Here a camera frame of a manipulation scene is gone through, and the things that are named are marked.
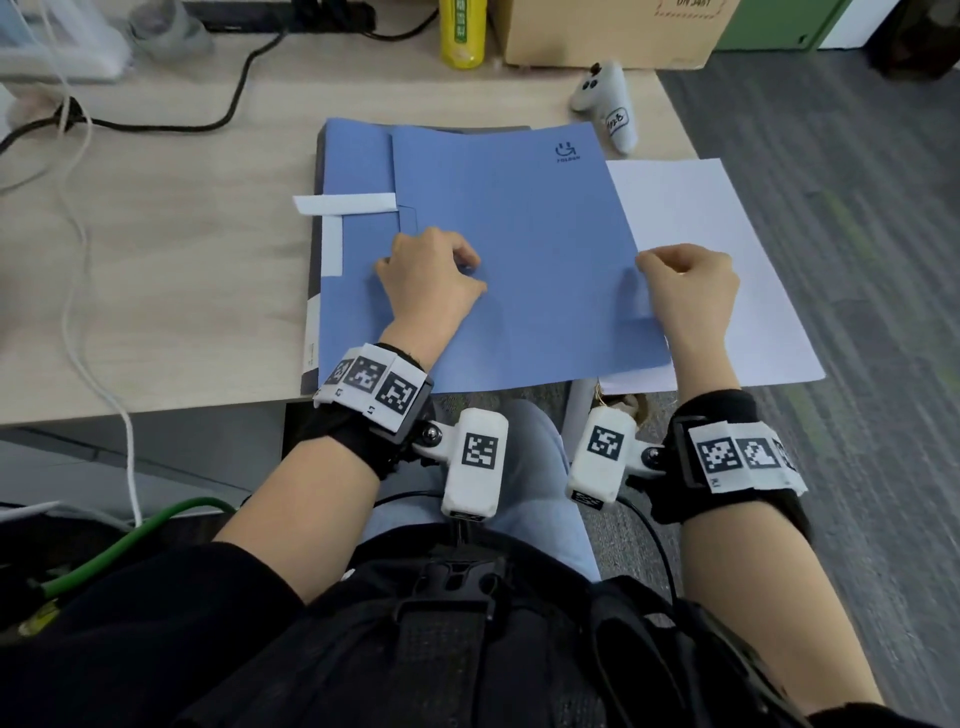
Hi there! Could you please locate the black marker wrist strap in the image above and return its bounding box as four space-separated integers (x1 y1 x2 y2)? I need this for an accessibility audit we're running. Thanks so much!
648 388 815 541
292 342 436 481

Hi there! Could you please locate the black bag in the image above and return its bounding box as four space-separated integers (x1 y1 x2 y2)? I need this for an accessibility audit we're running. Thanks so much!
873 0 960 80

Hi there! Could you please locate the white game controller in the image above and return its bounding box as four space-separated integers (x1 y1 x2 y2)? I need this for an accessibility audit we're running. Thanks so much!
568 59 640 157

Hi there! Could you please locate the white cabinet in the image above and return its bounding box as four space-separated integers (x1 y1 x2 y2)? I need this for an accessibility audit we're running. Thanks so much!
817 0 901 50

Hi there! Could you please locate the gray rolled strap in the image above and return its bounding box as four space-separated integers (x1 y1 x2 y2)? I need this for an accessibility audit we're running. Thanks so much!
127 0 215 61

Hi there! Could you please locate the person's leg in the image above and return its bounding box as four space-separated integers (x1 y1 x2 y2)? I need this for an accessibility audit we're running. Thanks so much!
359 491 451 545
487 398 601 583

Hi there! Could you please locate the person's black shirt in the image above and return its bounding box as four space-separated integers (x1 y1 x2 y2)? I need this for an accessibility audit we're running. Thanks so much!
0 539 960 728

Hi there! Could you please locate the white power strip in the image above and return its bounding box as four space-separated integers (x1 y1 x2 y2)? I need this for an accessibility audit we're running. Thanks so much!
0 0 135 85

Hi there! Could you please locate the person's right hand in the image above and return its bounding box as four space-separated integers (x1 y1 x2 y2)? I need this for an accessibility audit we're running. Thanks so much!
635 242 742 399

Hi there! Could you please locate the yellow drink bottle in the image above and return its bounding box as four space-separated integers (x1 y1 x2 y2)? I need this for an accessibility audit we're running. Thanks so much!
438 0 489 70

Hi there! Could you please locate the thick black cable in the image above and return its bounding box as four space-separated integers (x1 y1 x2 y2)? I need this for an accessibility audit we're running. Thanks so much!
0 29 290 155

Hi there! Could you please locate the person's left hand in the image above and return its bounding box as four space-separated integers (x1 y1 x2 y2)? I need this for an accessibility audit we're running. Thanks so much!
373 227 489 369

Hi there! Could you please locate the person's left leg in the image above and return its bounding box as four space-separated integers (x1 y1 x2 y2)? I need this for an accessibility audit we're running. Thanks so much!
359 491 451 545

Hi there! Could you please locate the black chest harness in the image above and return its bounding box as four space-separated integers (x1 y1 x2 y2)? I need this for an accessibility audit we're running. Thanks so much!
179 524 811 728

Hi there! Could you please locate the black power strip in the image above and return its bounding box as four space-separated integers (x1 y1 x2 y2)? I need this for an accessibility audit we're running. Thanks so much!
183 0 376 35

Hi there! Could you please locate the person's right leg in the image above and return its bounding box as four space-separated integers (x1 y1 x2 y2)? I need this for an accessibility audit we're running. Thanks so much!
487 398 601 583

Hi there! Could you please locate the blue folder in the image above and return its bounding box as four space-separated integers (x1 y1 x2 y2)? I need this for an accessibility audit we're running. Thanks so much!
292 116 673 397

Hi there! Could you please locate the cardboard box black logo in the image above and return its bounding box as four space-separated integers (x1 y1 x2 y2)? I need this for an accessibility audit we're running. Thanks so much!
491 0 740 70

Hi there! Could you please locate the person's left forearm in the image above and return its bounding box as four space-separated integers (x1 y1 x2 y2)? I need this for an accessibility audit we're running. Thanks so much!
213 438 384 605

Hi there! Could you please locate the stack of white papers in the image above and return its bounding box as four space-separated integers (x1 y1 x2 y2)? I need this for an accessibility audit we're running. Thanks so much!
597 157 826 397

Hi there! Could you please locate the green cabinet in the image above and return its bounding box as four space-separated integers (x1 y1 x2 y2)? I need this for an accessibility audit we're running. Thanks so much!
716 0 853 54

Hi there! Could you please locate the black camera cable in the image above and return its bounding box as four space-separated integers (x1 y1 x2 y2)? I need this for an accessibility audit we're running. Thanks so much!
373 488 445 511
616 494 680 601

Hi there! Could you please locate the white desk leg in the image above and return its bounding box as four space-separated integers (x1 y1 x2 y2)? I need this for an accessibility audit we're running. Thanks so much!
560 378 601 451

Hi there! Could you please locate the green cable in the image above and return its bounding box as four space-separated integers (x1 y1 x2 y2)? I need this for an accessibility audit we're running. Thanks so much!
37 494 238 601

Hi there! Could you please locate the brown paper bag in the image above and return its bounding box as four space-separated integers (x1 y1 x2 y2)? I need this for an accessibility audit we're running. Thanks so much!
596 378 650 421

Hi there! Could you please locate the black power cord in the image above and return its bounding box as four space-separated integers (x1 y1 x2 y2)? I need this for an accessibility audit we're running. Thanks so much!
359 7 442 43

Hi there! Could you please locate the person's right forearm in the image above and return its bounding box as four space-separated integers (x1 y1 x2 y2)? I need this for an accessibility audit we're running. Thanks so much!
678 498 886 718

